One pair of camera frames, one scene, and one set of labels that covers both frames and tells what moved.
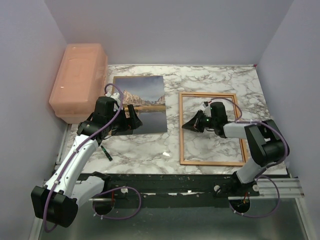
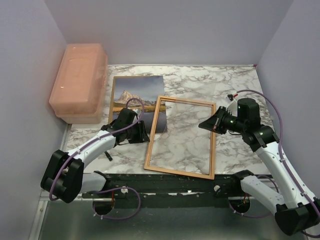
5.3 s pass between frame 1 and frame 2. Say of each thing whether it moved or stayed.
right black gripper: moved
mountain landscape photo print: stayed
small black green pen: stayed
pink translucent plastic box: stayed
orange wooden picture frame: moved
